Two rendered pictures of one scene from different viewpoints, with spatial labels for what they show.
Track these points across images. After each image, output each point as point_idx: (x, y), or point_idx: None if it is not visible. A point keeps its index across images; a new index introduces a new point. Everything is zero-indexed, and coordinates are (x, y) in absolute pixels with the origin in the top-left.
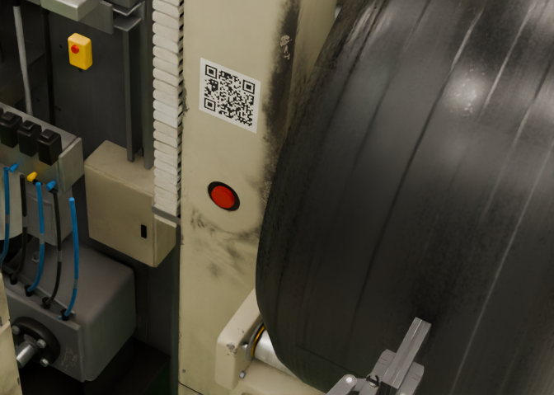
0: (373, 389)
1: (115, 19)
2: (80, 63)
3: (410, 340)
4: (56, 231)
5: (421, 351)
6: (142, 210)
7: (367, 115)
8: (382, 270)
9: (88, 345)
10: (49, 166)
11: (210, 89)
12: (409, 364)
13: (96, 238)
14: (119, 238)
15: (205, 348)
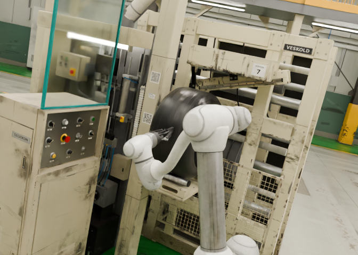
0: (164, 130)
1: (127, 121)
2: (121, 121)
3: (170, 128)
4: (105, 167)
5: (172, 132)
6: (123, 164)
7: (168, 102)
8: (168, 121)
9: (105, 195)
10: (111, 142)
11: (144, 117)
12: (170, 129)
13: (111, 174)
14: (116, 173)
15: (133, 181)
